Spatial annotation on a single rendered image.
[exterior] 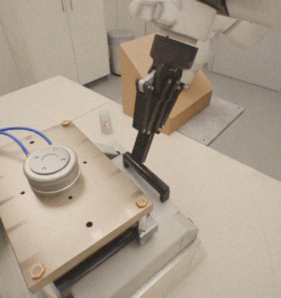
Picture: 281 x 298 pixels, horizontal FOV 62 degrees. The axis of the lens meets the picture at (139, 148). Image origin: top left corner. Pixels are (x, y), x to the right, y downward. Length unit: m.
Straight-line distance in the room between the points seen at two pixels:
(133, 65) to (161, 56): 0.64
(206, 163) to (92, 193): 0.65
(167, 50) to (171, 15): 0.05
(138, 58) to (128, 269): 0.84
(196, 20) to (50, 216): 0.34
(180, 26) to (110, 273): 0.39
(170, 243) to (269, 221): 0.47
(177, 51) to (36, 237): 0.32
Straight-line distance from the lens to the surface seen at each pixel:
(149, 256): 0.42
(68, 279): 0.43
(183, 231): 0.45
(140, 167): 0.53
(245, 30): 0.93
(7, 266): 0.55
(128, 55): 1.04
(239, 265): 0.74
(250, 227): 0.81
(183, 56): 0.39
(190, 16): 0.38
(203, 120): 1.18
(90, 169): 0.39
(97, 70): 3.14
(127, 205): 0.34
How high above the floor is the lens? 1.39
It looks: 41 degrees down
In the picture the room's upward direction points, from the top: straight up
